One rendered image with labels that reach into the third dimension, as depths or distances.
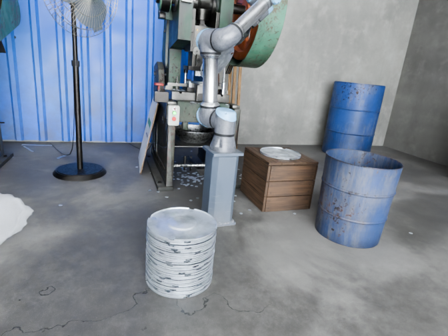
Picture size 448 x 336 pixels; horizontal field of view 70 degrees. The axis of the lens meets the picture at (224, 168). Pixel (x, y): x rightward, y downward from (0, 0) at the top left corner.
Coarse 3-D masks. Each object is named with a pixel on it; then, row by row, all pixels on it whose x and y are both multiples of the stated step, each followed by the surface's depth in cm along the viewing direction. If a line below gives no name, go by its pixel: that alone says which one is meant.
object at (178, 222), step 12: (156, 216) 137; (168, 216) 138; (180, 216) 137; (192, 216) 140; (204, 216) 141; (156, 228) 127; (168, 228) 128; (180, 228) 127; (192, 228) 129; (204, 228) 130; (180, 240) 119; (192, 240) 120
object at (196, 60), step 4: (196, 24) 233; (200, 24) 231; (196, 28) 227; (200, 28) 228; (204, 28) 229; (212, 28) 230; (196, 32) 228; (196, 36) 229; (196, 48) 230; (192, 52) 231; (196, 52) 230; (188, 56) 242; (192, 56) 232; (196, 56) 230; (200, 56) 231; (188, 60) 243; (192, 60) 233; (196, 60) 231; (200, 60) 231; (188, 64) 243; (192, 64) 234; (196, 64) 232; (200, 64) 233
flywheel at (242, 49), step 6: (234, 0) 264; (240, 0) 258; (246, 6) 238; (234, 18) 269; (252, 30) 237; (252, 36) 237; (246, 42) 248; (252, 42) 230; (234, 48) 262; (240, 48) 259; (246, 48) 240; (234, 54) 262; (240, 54) 250; (246, 54) 240; (240, 60) 257
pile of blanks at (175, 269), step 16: (160, 240) 121; (208, 240) 127; (160, 256) 123; (176, 256) 121; (192, 256) 123; (208, 256) 129; (160, 272) 125; (176, 272) 123; (192, 272) 125; (208, 272) 132; (160, 288) 127; (176, 288) 125; (192, 288) 128
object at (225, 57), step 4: (232, 48) 211; (224, 52) 208; (228, 52) 212; (232, 52) 216; (220, 56) 210; (224, 56) 213; (228, 56) 216; (232, 56) 220; (220, 60) 214; (224, 60) 217; (228, 60) 221; (220, 64) 218; (224, 64) 221; (220, 68) 222; (200, 72) 209
